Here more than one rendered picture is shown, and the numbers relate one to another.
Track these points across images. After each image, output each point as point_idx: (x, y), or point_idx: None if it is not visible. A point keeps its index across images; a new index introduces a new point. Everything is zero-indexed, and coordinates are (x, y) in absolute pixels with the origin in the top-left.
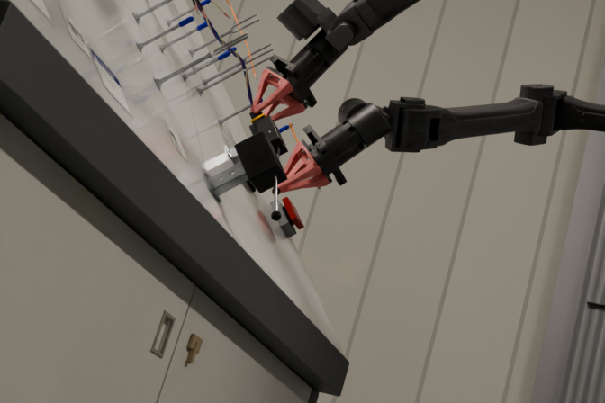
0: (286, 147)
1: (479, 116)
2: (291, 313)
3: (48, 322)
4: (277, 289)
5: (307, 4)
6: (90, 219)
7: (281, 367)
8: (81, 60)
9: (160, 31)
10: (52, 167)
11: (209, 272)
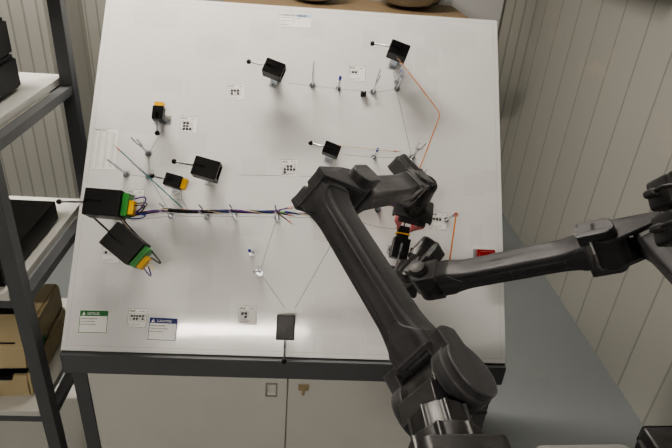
0: (406, 257)
1: (488, 273)
2: (381, 369)
3: (182, 403)
4: (353, 364)
5: (392, 170)
6: None
7: None
8: (128, 338)
9: None
10: None
11: (266, 377)
